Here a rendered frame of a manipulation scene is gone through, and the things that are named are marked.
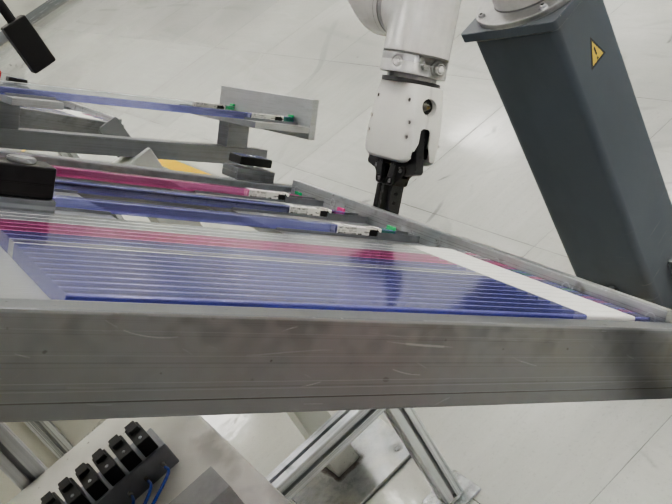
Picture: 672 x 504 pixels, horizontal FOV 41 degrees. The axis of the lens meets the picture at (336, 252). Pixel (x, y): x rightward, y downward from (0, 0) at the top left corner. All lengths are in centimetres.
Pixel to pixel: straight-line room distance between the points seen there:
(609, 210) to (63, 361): 132
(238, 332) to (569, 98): 112
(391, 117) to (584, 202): 65
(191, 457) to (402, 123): 48
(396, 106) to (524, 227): 120
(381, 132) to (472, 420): 86
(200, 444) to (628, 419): 88
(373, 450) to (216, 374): 140
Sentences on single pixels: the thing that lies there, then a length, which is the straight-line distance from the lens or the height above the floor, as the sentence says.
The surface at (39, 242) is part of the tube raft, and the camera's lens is 65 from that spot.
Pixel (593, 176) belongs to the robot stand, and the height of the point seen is 39.
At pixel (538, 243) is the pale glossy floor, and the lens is 223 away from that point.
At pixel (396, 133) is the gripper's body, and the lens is 114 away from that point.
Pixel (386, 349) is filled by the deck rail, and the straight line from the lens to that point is 59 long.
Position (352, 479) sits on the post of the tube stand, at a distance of 189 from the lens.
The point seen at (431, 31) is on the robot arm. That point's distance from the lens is 113.
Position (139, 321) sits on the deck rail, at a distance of 51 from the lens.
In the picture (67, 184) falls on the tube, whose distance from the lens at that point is 98.
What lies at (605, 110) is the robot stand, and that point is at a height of 49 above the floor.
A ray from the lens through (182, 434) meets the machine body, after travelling 119.
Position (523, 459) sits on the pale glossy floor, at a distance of 176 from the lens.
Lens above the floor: 128
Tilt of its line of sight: 30 degrees down
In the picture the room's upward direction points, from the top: 31 degrees counter-clockwise
